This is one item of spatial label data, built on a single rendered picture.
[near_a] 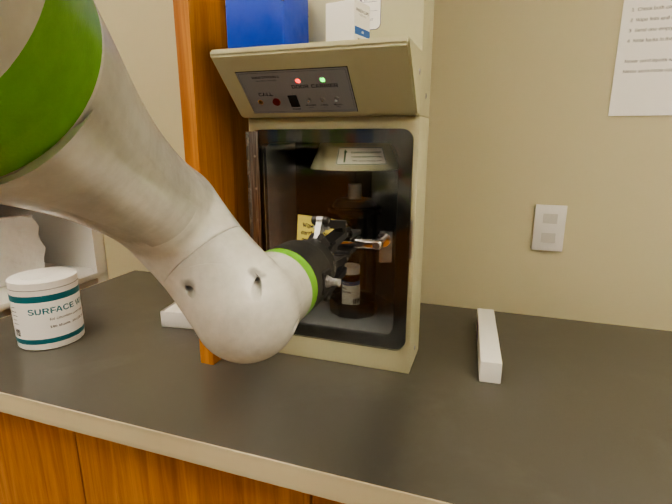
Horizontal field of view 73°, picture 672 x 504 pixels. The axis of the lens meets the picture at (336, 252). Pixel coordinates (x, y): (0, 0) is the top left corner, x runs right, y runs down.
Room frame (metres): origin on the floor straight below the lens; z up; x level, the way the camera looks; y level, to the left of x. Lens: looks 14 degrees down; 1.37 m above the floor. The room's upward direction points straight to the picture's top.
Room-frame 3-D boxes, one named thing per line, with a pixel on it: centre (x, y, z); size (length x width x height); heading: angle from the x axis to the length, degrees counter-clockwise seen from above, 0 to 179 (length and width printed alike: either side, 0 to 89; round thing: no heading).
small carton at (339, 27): (0.76, -0.02, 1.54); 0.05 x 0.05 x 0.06; 59
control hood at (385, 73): (0.78, 0.03, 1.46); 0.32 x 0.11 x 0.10; 71
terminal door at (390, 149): (0.83, 0.02, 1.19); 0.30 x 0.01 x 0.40; 70
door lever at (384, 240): (0.77, -0.04, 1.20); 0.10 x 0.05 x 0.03; 70
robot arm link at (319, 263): (0.55, 0.05, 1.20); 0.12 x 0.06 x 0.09; 71
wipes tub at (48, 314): (0.94, 0.63, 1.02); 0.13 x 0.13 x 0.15
